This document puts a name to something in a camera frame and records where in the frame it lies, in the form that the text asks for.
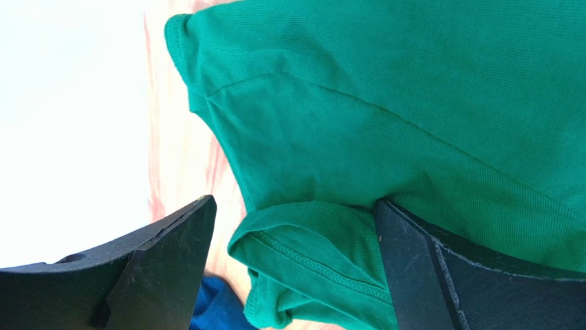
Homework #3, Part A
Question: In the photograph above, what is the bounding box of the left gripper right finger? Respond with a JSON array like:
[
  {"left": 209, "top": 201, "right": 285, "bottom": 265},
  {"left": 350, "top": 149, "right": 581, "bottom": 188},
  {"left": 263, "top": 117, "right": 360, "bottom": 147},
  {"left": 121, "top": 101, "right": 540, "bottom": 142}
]
[{"left": 374, "top": 199, "right": 585, "bottom": 329}]

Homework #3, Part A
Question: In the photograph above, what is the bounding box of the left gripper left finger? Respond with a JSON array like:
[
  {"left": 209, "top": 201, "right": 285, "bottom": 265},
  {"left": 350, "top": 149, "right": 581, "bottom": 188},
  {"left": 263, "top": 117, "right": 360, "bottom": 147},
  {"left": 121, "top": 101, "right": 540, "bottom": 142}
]
[{"left": 1, "top": 195, "right": 217, "bottom": 329}]

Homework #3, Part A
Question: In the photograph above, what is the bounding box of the green t shirt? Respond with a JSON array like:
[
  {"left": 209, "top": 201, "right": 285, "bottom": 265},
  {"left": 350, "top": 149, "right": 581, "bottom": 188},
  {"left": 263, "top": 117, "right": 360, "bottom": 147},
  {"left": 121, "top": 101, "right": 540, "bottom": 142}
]
[{"left": 164, "top": 1, "right": 585, "bottom": 329}]

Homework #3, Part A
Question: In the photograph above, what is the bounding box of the blue t shirt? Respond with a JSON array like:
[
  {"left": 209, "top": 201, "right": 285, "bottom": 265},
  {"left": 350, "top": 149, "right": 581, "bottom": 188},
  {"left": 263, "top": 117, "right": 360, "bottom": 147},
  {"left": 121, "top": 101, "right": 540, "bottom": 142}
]
[{"left": 189, "top": 276, "right": 257, "bottom": 330}]

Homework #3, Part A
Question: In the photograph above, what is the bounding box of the white printed t shirt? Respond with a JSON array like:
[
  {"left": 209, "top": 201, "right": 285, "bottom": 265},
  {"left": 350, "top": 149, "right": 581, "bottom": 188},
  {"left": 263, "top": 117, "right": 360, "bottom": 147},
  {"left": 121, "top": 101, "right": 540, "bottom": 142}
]
[{"left": 1, "top": 1, "right": 149, "bottom": 267}]

